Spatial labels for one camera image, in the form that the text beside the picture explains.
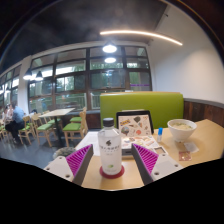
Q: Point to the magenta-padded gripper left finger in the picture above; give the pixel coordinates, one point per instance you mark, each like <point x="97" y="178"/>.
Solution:
<point x="58" y="166"/>

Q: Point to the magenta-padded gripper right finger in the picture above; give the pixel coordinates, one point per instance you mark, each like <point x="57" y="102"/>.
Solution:
<point x="164" y="165"/>

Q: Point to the clear plastic water bottle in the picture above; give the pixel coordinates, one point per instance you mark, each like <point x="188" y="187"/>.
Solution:
<point x="110" y="150"/>

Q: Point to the small white flat device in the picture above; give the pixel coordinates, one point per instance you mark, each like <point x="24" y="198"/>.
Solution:
<point x="160" y="150"/>

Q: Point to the grey patterned mug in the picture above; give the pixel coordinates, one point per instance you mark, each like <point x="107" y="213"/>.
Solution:
<point x="63" y="152"/>

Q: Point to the small brown packet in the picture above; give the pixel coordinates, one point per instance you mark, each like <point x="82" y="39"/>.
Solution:
<point x="185" y="156"/>

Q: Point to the small blue-capped tube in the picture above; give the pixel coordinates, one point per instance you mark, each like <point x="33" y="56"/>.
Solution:
<point x="159" y="136"/>

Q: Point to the white napkin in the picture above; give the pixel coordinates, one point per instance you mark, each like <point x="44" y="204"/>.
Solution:
<point x="191" y="147"/>

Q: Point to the white bowl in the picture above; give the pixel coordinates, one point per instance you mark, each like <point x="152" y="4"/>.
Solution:
<point x="181" y="131"/>

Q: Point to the dark wallet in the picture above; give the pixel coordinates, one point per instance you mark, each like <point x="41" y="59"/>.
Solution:
<point x="126" y="153"/>

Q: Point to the group of green-seated wooden chairs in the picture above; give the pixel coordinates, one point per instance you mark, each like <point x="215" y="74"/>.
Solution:
<point x="45" y="128"/>

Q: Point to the flat round red coaster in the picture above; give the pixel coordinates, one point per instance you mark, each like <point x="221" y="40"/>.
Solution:
<point x="101" y="173"/>

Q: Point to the sticker-covered tablet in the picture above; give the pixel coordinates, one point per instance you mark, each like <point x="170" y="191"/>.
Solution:
<point x="135" y="125"/>

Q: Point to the light wooden dining table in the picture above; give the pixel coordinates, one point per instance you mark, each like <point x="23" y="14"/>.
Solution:
<point x="57" y="112"/>

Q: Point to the person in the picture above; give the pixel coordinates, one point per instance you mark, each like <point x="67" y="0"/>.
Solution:
<point x="16" y="121"/>

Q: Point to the green upholstered bench back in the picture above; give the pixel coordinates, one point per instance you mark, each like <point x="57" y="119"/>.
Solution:
<point x="143" y="103"/>

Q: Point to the group of black pendant lamps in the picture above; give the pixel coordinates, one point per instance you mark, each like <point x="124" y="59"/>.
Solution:
<point x="27" y="76"/>

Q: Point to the round white ceiling lamp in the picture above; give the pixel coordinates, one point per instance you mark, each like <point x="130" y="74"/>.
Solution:
<point x="109" y="48"/>

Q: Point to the curved linear ceiling light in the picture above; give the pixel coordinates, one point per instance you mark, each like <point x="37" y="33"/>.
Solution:
<point x="143" y="33"/>

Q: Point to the dark-framed window wall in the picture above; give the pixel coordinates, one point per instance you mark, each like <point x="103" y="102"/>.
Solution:
<point x="76" y="83"/>

